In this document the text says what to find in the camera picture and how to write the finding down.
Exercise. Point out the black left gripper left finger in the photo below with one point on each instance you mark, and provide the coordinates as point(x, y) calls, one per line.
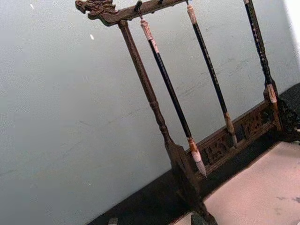
point(113, 221)

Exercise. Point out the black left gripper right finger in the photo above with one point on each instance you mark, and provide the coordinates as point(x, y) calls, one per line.
point(197, 220)

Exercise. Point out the black table cloth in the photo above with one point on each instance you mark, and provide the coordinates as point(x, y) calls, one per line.
point(145, 204)

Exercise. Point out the pale felt mat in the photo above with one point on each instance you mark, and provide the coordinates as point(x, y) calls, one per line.
point(257, 187)

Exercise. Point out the large black calligraphy brush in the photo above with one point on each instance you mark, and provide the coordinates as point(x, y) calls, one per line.
point(168, 84)

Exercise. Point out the black brush with pale tip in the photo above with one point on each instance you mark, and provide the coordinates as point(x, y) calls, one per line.
point(272, 95)

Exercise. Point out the slim black calligraphy brush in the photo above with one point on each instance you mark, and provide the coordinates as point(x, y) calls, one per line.
point(212, 70)

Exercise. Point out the carved dark wooden brush rack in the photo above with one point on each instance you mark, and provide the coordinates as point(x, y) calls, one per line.
point(140, 68)

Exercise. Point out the plain pale wall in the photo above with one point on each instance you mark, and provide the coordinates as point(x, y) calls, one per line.
point(58, 93)

